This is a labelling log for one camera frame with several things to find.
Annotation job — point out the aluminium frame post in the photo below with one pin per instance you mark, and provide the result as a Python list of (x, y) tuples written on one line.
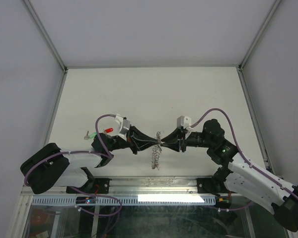
[(44, 34), (260, 33)]

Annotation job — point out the white slotted cable duct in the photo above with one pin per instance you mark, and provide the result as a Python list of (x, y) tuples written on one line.
[(72, 200)]

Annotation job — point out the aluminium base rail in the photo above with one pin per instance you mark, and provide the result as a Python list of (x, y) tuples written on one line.
[(141, 185)]

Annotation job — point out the aluminium frame post right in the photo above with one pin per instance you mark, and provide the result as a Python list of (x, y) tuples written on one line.
[(260, 33)]

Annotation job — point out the red tag key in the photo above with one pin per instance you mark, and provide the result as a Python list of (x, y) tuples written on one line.
[(108, 130)]

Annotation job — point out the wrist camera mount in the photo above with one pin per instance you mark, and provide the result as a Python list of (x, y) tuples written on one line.
[(124, 126), (184, 122)]

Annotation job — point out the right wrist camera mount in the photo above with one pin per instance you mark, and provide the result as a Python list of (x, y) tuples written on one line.
[(184, 122)]

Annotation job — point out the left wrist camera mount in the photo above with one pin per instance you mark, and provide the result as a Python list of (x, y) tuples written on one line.
[(124, 126)]

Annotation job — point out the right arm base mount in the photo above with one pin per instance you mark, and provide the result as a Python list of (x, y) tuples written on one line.
[(209, 185)]

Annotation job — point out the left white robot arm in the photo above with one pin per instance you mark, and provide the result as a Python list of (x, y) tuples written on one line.
[(52, 166)]

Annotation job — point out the aluminium frame post left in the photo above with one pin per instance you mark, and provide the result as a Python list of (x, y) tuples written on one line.
[(44, 34)]

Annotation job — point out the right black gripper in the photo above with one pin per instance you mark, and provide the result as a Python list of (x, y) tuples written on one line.
[(175, 140)]

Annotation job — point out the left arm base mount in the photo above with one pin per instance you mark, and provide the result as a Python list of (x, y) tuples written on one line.
[(96, 185)]

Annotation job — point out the metal disc with keyrings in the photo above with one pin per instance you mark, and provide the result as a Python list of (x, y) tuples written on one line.
[(156, 152)]

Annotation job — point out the green tag key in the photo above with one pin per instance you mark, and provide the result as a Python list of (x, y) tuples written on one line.
[(89, 135)]

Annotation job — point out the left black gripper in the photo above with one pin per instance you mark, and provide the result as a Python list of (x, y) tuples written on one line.
[(138, 136)]

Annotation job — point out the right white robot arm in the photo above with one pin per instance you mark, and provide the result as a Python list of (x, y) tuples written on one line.
[(240, 174)]

